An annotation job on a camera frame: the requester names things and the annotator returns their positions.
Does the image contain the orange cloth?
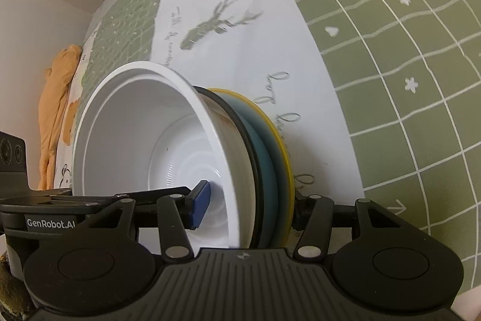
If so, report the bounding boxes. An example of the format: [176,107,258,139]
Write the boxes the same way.
[38,45,82,191]

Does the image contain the green checkered deer bedspread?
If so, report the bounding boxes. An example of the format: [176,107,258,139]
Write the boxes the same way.
[75,0,481,321]

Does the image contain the brown fuzzy item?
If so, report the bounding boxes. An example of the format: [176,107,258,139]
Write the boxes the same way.
[0,249,30,314]

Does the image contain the white bowl with yellow rim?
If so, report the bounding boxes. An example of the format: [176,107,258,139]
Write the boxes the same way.
[208,88,296,244]

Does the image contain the blue bowl with black rim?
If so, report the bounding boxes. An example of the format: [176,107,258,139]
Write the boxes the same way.
[193,86,282,250]

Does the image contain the white plastic bowl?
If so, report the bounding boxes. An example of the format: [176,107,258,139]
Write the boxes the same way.
[71,61,241,250]

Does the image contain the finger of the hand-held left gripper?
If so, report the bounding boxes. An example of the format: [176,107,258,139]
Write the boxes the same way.
[71,186,192,207]

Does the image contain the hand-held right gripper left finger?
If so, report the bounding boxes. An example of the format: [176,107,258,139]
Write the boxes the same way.
[90,180,212,262]

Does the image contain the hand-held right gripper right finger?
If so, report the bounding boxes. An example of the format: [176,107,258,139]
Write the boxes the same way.
[291,193,399,263]

